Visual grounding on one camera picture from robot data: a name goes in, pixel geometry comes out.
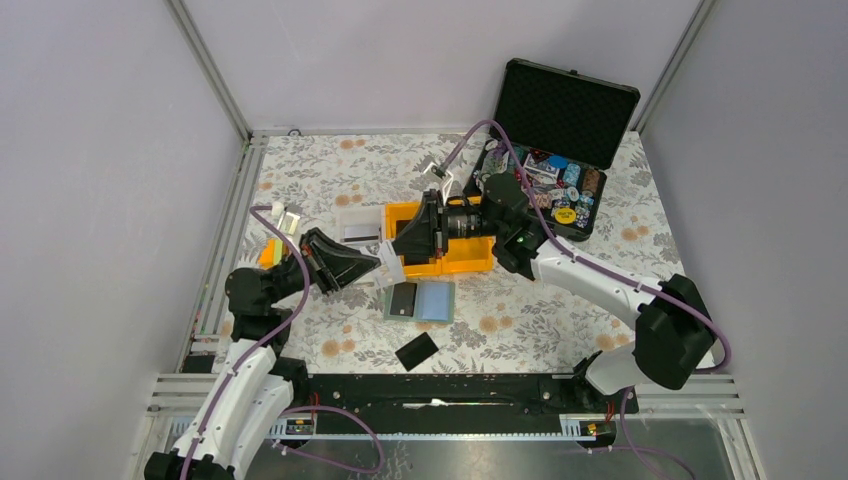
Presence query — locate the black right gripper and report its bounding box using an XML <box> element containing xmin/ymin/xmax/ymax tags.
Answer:
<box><xmin>388</xmin><ymin>189</ymin><xmax>505</xmax><ymax>259</ymax></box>

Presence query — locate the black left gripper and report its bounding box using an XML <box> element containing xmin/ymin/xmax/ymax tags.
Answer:
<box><xmin>268</xmin><ymin>227</ymin><xmax>381</xmax><ymax>305</ymax></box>

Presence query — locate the white storage bin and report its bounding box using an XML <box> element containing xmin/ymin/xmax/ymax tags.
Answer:
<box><xmin>336</xmin><ymin>205</ymin><xmax>385</xmax><ymax>248</ymax></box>

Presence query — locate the yellow double storage bin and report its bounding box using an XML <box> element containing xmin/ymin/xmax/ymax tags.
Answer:
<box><xmin>383</xmin><ymin>202</ymin><xmax>495</xmax><ymax>278</ymax></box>

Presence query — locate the dark grey credit card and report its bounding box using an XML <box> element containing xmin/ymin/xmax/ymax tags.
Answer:
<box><xmin>388</xmin><ymin>282</ymin><xmax>418</xmax><ymax>318</ymax></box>

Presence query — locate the black credit card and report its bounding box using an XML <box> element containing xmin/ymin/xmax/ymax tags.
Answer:
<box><xmin>395</xmin><ymin>332</ymin><xmax>439</xmax><ymax>372</ymax></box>

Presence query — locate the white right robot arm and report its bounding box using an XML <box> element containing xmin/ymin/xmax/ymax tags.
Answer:
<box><xmin>392</xmin><ymin>168</ymin><xmax>732</xmax><ymax>412</ymax></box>

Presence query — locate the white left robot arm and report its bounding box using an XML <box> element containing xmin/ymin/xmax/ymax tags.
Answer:
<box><xmin>143</xmin><ymin>228</ymin><xmax>381</xmax><ymax>479</ymax></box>

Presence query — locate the floral table mat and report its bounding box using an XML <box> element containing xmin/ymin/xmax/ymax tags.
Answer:
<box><xmin>243</xmin><ymin>132</ymin><xmax>683</xmax><ymax>373</ymax></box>

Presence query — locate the yellow big blind chip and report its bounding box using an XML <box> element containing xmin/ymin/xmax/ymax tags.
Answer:
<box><xmin>552</xmin><ymin>207</ymin><xmax>577</xmax><ymax>225</ymax></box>

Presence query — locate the black poker chip case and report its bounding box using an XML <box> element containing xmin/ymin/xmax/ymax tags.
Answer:
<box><xmin>463</xmin><ymin>58</ymin><xmax>641</xmax><ymax>242</ymax></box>

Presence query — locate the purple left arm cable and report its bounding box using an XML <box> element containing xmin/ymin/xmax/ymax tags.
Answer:
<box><xmin>178</xmin><ymin>205</ymin><xmax>387</xmax><ymax>480</ymax></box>

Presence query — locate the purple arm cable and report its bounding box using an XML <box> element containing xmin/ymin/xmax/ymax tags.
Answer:
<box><xmin>440</xmin><ymin>119</ymin><xmax>733</xmax><ymax>480</ymax></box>
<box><xmin>178</xmin><ymin>205</ymin><xmax>387</xmax><ymax>480</ymax></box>

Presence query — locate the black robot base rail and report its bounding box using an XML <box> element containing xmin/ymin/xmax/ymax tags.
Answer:
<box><xmin>270</xmin><ymin>358</ymin><xmax>639</xmax><ymax>436</ymax></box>

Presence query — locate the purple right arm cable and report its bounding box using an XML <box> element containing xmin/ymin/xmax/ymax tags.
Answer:
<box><xmin>440</xmin><ymin>119</ymin><xmax>733</xmax><ymax>480</ymax></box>

